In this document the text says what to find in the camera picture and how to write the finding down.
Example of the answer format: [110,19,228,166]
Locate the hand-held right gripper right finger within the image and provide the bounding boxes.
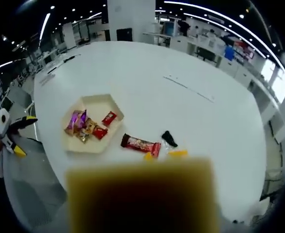
[167,149,189,159]

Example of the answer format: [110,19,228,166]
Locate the long red brown snack bar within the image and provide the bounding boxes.
[120,133,162,159]

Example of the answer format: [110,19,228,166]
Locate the black food snack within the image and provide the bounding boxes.
[161,130,179,148]

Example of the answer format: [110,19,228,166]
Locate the cream plastic food tongs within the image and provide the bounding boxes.
[65,157,221,233]

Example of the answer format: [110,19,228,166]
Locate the purple food snack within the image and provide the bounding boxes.
[64,110,83,136]
[78,109,88,130]

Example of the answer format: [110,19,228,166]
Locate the small red food snack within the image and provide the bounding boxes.
[101,111,117,127]
[92,126,109,140]

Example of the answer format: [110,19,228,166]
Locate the gold food snack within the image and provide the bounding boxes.
[75,129,91,144]

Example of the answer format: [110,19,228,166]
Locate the brown food snack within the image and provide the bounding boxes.
[85,117,97,134]

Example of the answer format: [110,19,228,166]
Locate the cream hexagonal container tray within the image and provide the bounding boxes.
[61,93,125,154]

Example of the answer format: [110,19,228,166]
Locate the white mesh office chair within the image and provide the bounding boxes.
[1,135,68,232]

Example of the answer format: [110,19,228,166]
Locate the thin black tool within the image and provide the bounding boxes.
[63,54,81,63]

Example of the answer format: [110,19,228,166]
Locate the slim white pillar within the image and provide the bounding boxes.
[62,22,77,50]

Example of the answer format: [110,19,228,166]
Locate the blue box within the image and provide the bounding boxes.
[224,45,236,62]

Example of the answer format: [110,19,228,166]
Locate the large white square pillar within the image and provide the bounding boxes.
[107,0,156,43]

